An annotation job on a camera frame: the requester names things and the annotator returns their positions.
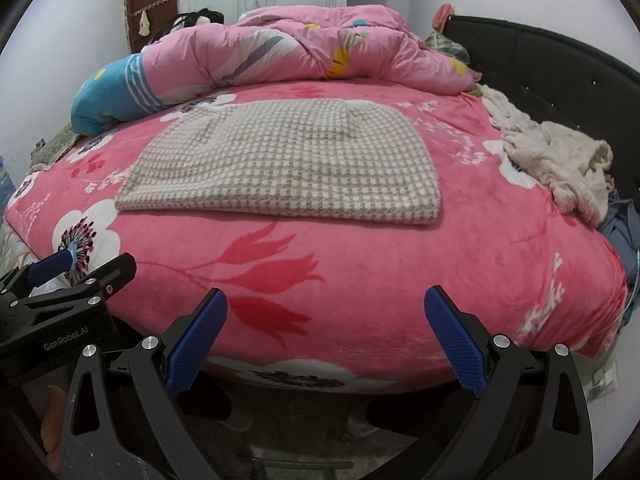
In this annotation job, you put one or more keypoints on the black clothing pile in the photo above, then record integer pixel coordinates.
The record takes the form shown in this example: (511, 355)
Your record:
(192, 19)

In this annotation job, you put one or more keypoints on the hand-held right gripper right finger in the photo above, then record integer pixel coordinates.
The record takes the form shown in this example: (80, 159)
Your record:
(457, 345)

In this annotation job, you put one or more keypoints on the grey floral cloth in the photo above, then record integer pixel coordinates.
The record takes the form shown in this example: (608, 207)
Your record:
(55, 147)

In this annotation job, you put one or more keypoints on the black padded headboard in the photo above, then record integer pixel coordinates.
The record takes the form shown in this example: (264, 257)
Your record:
(550, 70)

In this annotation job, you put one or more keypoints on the blue grey clothes pile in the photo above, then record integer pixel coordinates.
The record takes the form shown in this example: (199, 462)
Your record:
(622, 230)

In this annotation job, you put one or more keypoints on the green patterned pillow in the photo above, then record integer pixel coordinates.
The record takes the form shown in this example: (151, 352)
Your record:
(445, 44)

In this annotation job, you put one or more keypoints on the cream fluffy garment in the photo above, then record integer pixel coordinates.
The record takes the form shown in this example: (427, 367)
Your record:
(550, 155)

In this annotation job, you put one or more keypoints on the salmon pink cloth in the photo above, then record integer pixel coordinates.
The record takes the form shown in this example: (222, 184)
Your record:
(442, 16)

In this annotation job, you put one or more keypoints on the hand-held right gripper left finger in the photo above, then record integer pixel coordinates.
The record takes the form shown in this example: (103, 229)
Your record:
(197, 345)

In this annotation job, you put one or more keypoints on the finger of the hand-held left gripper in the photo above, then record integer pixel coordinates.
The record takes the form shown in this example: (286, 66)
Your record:
(112, 275)
(50, 266)

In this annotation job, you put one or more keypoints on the pink printed quilt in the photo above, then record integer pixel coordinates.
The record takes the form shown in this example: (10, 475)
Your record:
(280, 45)

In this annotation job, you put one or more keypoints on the small beige hanging cloth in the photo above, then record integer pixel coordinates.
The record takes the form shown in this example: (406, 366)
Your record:
(144, 22)

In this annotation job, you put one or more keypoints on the pink floral blanket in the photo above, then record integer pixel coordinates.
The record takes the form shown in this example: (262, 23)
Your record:
(350, 270)

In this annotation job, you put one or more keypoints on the beige houndstooth coat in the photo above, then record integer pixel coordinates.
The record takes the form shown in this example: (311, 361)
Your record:
(290, 170)

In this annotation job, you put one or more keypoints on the light blue bag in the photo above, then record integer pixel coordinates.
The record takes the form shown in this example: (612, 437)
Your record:
(4, 177)

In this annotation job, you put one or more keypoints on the person's left hand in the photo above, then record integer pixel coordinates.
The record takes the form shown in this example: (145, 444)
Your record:
(51, 420)

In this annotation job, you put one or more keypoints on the white wall socket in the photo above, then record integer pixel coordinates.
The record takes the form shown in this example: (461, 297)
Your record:
(605, 382)

